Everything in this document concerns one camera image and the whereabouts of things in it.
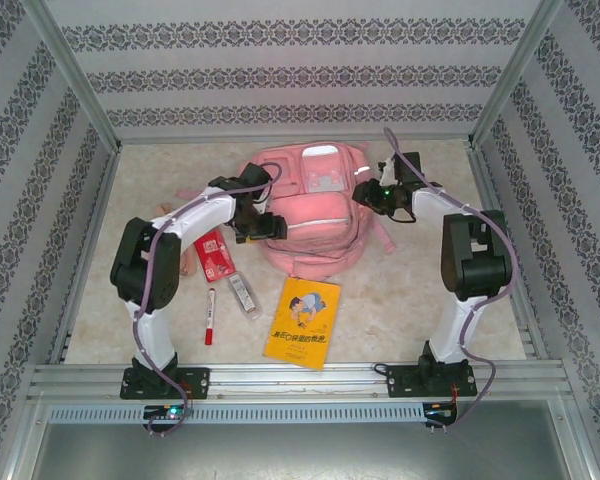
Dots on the controller board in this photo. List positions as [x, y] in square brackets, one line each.
[441, 412]
[167, 412]

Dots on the red white marker pen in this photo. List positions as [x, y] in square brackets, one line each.
[210, 315]

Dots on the aluminium side rail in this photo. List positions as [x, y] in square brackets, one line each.
[82, 260]
[510, 260]

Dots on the aluminium back bar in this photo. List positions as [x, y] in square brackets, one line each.
[290, 139]

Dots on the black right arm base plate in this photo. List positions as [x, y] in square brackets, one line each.
[402, 382]

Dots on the yellow book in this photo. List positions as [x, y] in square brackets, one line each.
[300, 325]

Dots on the left controller board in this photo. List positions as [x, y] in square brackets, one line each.
[167, 412]

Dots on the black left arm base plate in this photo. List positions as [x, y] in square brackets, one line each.
[195, 382]

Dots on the clear plastic lead case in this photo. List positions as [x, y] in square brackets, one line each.
[244, 295]

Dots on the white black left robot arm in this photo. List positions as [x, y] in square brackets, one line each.
[150, 325]

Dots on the aluminium mounting rail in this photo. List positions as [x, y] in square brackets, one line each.
[300, 382]

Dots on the pink backpack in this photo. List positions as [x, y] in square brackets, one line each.
[320, 235]

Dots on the grey metal tray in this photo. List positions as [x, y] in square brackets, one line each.
[300, 450]

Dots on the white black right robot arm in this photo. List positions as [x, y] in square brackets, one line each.
[455, 330]

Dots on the red packet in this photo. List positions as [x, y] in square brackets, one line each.
[215, 257]

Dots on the right controller board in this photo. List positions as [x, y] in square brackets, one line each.
[441, 412]

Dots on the aluminium frame post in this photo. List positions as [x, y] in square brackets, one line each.
[70, 75]
[517, 70]

